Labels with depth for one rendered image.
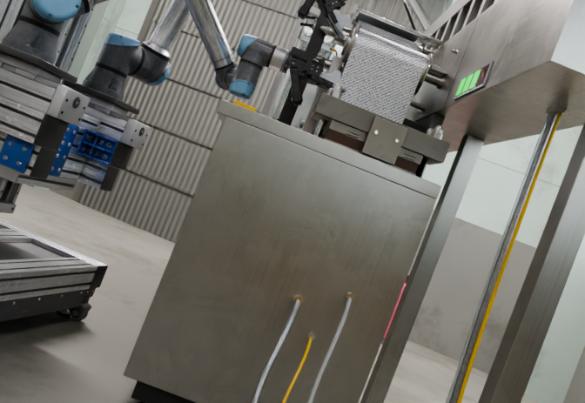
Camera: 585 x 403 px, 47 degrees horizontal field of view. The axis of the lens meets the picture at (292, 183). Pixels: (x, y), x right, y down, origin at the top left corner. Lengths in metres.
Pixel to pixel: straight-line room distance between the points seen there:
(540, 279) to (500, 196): 4.39
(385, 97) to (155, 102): 4.25
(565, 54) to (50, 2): 1.27
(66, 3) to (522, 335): 1.38
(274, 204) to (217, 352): 0.43
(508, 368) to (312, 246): 0.66
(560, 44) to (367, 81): 0.87
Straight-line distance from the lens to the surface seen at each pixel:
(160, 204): 6.07
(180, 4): 2.57
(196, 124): 6.06
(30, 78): 2.01
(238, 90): 2.09
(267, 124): 1.85
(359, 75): 2.15
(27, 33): 2.05
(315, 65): 2.12
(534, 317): 1.46
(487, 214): 5.80
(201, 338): 1.89
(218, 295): 1.86
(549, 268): 1.46
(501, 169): 5.85
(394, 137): 1.92
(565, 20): 1.43
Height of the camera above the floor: 0.70
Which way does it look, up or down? 2 degrees up
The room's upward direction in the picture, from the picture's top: 21 degrees clockwise
